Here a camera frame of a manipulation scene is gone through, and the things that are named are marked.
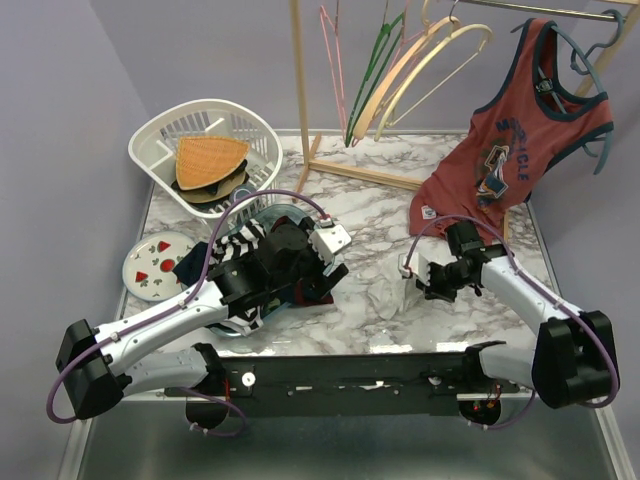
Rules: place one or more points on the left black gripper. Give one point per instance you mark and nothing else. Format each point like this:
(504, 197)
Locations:
(318, 283)

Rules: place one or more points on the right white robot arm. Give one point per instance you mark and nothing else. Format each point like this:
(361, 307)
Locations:
(574, 360)

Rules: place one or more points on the dark hats in basket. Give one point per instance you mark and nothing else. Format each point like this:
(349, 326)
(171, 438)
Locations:
(214, 192)

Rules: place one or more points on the pink wire hanger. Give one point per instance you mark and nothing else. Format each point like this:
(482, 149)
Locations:
(331, 36)
(373, 106)

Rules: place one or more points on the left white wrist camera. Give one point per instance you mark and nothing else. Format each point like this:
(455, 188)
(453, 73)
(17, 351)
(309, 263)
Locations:
(328, 241)

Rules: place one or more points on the clear blue plastic bin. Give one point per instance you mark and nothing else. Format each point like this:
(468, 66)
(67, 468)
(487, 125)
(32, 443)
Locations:
(270, 215)

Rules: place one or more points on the green plastic hanger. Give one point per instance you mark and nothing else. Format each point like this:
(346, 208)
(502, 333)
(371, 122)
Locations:
(387, 39)

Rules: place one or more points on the white plastic laundry basket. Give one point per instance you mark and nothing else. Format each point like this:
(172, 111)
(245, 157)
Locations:
(153, 146)

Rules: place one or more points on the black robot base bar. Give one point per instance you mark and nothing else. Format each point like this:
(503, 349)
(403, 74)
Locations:
(345, 385)

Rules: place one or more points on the cream wooden hanger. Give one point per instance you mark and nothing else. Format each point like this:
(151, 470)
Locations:
(485, 36)

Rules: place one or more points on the tan wooden hanger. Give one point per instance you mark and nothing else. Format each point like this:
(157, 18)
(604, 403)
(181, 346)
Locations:
(420, 53)

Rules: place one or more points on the watermelon pattern plate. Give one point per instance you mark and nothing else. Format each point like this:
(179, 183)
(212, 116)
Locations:
(147, 271)

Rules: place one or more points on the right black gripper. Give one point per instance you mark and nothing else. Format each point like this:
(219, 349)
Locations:
(433, 289)

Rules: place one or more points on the wooden clothes rack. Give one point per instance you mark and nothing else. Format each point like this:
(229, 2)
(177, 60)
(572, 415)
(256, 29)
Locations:
(310, 163)

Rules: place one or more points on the pile of dark clothes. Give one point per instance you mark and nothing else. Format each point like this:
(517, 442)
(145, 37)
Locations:
(240, 245)

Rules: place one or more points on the red graphic tank top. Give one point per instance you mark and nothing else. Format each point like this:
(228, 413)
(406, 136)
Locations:
(530, 125)

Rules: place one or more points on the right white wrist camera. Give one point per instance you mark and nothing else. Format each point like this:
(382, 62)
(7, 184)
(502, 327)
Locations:
(417, 268)

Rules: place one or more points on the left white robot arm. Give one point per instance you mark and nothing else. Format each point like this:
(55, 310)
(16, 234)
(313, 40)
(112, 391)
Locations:
(99, 366)

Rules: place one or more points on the white tank top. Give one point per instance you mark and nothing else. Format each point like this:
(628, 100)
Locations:
(390, 293)

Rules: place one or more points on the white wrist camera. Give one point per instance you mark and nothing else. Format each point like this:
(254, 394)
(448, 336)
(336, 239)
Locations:
(328, 241)
(417, 268)

